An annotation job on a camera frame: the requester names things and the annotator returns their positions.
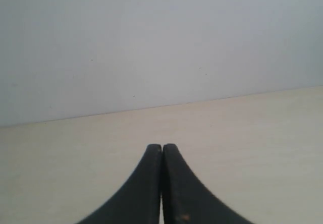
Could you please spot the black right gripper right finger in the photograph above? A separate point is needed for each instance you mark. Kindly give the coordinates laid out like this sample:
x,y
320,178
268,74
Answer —
x,y
185,198

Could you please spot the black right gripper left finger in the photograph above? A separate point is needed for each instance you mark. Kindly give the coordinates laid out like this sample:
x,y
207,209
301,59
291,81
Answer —
x,y
138,200

